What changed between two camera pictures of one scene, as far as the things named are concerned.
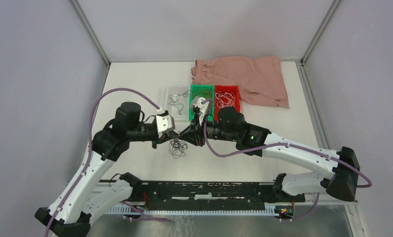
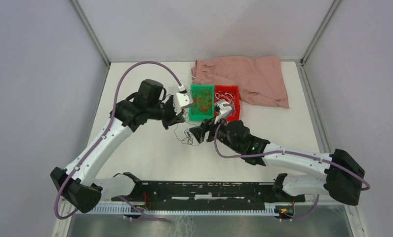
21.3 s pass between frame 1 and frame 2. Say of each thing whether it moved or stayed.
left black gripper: moved
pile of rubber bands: moved
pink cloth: stayed
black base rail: stayed
